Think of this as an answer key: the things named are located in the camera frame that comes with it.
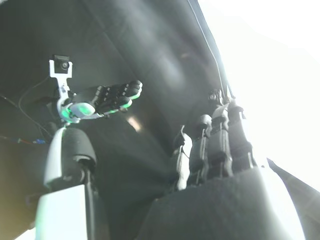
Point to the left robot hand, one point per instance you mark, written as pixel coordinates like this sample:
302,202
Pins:
225,212

